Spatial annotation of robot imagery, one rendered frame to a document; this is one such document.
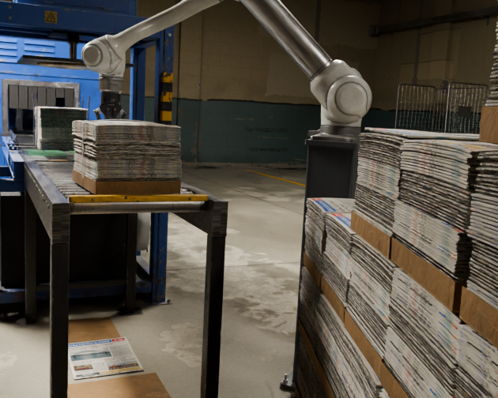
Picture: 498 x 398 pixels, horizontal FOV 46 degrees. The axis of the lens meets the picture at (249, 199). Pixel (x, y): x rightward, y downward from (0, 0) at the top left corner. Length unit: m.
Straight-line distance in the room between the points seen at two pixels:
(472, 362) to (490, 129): 0.29
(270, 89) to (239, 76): 0.71
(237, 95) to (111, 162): 9.61
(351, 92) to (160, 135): 0.65
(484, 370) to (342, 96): 1.36
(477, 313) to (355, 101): 1.32
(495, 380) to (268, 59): 11.14
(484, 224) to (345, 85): 1.30
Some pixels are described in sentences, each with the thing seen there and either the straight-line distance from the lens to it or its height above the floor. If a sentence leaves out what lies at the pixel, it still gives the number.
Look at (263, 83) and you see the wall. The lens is 11.70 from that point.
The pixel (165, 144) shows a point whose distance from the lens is 1.97.
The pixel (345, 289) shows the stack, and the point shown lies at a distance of 1.43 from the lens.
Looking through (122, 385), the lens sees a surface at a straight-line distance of 2.49.
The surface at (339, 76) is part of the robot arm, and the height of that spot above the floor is 1.23.
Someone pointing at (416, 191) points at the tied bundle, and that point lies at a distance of 1.01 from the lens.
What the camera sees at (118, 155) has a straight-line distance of 1.93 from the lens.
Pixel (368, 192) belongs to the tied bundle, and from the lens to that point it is 1.26.
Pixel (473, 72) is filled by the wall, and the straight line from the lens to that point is 10.86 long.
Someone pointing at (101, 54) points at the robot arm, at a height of 1.26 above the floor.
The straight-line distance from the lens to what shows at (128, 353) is 2.76.
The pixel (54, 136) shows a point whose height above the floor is 0.88.
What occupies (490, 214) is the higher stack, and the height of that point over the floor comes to 0.98.
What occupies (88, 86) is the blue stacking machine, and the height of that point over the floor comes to 1.25.
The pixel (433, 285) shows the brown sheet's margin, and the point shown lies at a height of 0.85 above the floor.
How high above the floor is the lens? 1.09
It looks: 8 degrees down
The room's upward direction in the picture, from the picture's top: 3 degrees clockwise
